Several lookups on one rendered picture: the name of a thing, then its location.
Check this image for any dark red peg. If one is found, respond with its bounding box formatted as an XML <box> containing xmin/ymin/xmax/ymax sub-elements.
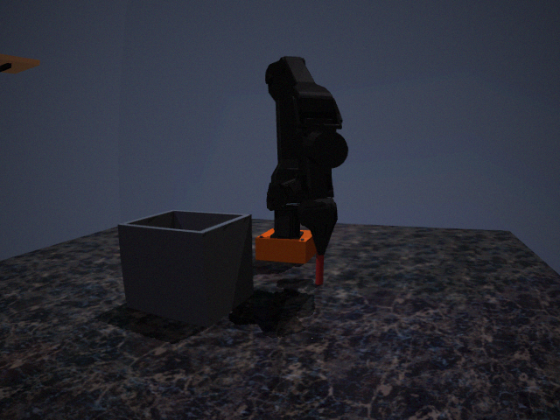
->
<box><xmin>316</xmin><ymin>250</ymin><xmax>324</xmax><ymax>284</ymax></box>

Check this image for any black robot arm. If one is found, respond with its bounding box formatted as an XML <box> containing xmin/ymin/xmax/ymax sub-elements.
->
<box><xmin>265</xmin><ymin>56</ymin><xmax>348</xmax><ymax>239</ymax></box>

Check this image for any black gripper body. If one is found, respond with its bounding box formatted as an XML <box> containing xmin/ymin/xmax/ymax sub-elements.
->
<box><xmin>297</xmin><ymin>162</ymin><xmax>338</xmax><ymax>223</ymax></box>

